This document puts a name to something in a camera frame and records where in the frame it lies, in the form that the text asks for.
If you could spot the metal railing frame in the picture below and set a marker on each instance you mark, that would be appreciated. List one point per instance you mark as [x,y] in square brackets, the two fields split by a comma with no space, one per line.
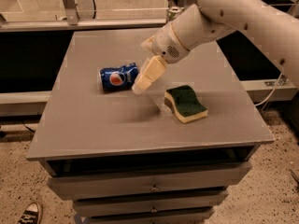
[95,14]

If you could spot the green yellow sponge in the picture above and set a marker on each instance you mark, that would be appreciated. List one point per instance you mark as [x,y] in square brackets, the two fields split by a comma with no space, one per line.
[184,103]

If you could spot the black white sneaker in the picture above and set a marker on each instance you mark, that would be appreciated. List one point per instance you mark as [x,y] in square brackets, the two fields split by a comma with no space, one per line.
[31,215]

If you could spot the white green 7up can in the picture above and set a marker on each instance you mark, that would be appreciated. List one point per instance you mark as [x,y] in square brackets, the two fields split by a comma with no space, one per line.
[173,12]

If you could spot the blue pepsi can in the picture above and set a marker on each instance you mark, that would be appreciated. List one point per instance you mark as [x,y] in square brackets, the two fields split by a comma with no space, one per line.
[116,78]

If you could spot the grey drawer cabinet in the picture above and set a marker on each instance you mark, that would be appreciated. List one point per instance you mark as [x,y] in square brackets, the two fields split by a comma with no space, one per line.
[123,158]

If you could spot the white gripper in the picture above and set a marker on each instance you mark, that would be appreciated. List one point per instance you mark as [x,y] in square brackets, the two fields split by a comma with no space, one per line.
[164,45]

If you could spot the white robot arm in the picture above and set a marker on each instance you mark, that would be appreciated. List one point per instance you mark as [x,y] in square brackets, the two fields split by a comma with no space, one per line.
[274,33]

